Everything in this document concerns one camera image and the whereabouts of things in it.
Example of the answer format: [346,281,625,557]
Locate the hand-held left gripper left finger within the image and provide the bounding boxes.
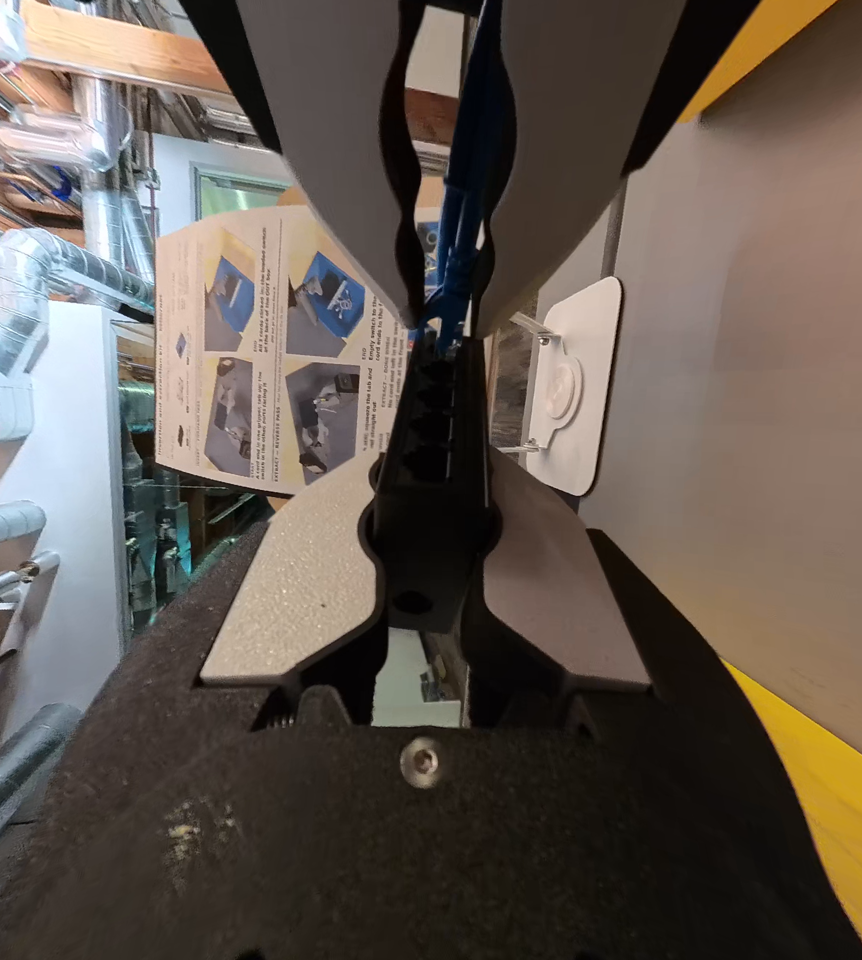
[199,465,388,726]

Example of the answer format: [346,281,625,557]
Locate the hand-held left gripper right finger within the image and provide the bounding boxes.
[463,450,653,726]

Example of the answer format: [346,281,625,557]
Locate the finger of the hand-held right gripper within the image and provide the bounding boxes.
[238,0,428,324]
[472,0,690,339]

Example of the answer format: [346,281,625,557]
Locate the yellow bin with divider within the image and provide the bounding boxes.
[678,0,840,125]

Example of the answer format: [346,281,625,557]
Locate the black ethernet switch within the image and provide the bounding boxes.
[371,330,495,631]

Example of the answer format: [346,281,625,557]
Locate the blue ethernet cable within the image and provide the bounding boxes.
[416,0,514,357]

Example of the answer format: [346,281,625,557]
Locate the white stand base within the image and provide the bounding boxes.
[509,276,623,496]

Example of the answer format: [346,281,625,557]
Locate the wooden beam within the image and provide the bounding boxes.
[18,0,462,147]

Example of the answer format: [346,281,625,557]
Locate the printed instruction sheet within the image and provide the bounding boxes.
[153,206,409,498]

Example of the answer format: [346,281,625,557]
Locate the silver ventilation ducts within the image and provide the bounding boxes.
[0,30,158,886]

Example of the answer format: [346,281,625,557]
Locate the yellow plastic bin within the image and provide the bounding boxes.
[723,660,862,960]

